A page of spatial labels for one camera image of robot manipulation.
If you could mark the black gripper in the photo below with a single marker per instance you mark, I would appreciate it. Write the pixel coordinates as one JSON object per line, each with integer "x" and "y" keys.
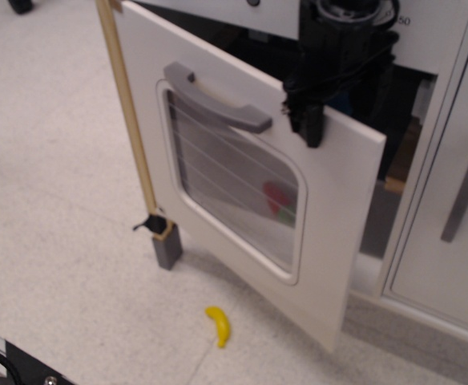
{"x": 352, "y": 61}

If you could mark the white oven door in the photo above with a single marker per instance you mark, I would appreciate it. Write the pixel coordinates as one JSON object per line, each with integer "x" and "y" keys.
{"x": 208, "y": 177}

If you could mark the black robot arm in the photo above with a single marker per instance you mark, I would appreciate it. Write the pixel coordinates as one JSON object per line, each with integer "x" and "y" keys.
{"x": 377, "y": 12}

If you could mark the dark grey oven tray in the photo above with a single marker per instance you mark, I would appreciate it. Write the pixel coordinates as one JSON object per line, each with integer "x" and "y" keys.
{"x": 279, "y": 56}

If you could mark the red green toy pepper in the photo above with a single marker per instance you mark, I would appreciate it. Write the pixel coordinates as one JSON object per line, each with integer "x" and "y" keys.
{"x": 280, "y": 204}

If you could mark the white toy kitchen cabinet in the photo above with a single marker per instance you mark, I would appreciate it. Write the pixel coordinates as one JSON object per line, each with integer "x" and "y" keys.
{"x": 433, "y": 39}

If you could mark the white cupboard door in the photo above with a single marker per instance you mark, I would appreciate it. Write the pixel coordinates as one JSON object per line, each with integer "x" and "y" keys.
{"x": 432, "y": 275}

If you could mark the grey cabinet foot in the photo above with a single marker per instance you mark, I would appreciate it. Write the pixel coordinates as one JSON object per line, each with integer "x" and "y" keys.
{"x": 168, "y": 250}

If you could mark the yellow toy banana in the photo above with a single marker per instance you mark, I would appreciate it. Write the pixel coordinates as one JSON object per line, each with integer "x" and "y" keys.
{"x": 223, "y": 327}

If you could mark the black caster wheel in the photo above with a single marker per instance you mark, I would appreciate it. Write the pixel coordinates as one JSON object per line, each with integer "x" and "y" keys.
{"x": 21, "y": 6}

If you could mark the grey oven door handle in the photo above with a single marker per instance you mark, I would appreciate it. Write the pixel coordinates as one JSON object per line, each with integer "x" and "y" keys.
{"x": 246, "y": 118}

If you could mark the silver cupboard door handle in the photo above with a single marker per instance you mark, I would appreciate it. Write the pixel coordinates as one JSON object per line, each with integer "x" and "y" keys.
{"x": 457, "y": 212}

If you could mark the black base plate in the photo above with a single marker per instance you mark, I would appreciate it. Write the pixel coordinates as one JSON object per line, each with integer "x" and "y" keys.
{"x": 32, "y": 370}

